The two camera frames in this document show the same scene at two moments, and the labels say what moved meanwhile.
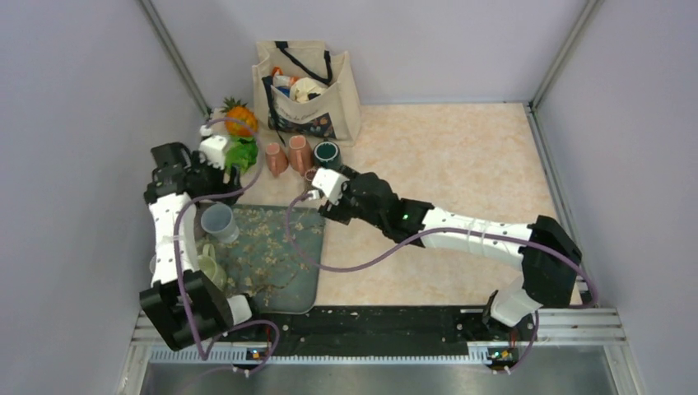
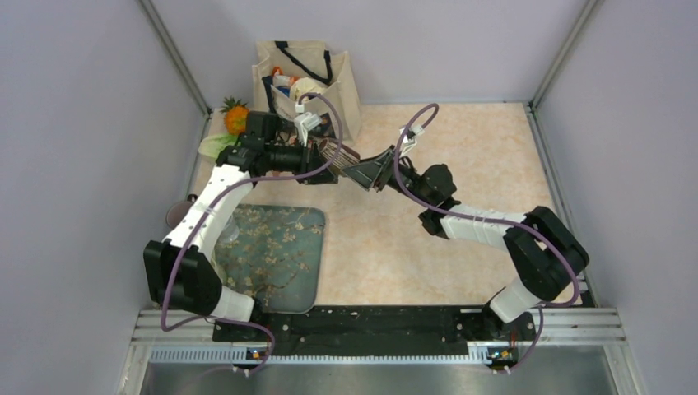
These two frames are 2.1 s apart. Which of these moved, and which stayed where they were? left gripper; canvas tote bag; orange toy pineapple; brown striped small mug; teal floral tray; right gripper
Moved: brown striped small mug; left gripper; right gripper
Stayed: orange toy pineapple; canvas tote bag; teal floral tray
